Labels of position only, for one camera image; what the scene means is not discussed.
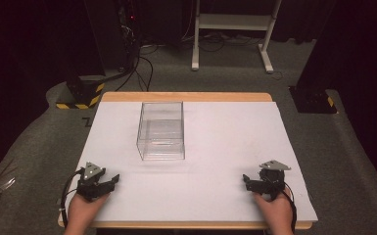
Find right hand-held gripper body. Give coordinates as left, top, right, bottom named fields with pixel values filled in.
left=250, top=159, right=292, bottom=201

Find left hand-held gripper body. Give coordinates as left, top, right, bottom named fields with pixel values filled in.
left=75, top=162, right=112, bottom=203

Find person's left hand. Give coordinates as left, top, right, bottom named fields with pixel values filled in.
left=63, top=191, right=111, bottom=235

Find person's right hand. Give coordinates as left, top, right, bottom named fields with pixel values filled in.
left=252, top=189, right=296, bottom=235

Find white table sheet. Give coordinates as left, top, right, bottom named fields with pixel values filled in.
left=66, top=100, right=319, bottom=224

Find clear plastic box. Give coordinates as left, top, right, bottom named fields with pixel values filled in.
left=135, top=101, right=186, bottom=162

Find black yellow striped stand base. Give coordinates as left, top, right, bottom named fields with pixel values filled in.
left=55, top=74, right=107, bottom=111

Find wooden table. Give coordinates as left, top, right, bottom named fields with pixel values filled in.
left=57, top=91, right=313, bottom=231

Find black equipment tower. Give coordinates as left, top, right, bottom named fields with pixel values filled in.
left=83, top=0, right=142, bottom=71

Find dark curtain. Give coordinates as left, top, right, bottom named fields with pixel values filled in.
left=295, top=0, right=377, bottom=200
left=0, top=0, right=106, bottom=194

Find white metal stand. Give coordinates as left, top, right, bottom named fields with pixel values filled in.
left=191, top=0, right=284, bottom=74

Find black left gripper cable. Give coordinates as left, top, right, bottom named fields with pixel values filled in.
left=59, top=167, right=86, bottom=229

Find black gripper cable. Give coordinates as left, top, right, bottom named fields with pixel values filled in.
left=281, top=186, right=299, bottom=235
left=59, top=167, right=86, bottom=229

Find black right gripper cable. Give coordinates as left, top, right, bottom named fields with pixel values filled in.
left=281, top=186, right=299, bottom=235

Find black floor cables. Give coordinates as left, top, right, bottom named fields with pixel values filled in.
left=115, top=45, right=155, bottom=93

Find cables under white stand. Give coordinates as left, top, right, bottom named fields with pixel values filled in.
left=180, top=30, right=264, bottom=54

